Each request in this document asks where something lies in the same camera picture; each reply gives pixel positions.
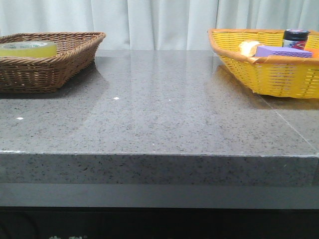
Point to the brown wicker basket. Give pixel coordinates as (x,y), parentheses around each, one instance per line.
(75,52)

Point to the yellow woven plastic basket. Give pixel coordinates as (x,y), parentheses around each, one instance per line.
(279,76)

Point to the yellow packing tape roll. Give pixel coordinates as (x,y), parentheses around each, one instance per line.
(28,49)

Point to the orange object in basket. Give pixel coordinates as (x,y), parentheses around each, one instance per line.
(314,51)

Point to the white curtain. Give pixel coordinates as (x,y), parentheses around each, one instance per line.
(155,24)

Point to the purple sponge block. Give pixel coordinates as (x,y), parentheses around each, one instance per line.
(265,51)

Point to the dark jar with label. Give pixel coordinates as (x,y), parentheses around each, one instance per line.
(295,38)

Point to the bread roll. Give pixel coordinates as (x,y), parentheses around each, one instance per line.
(248,47)

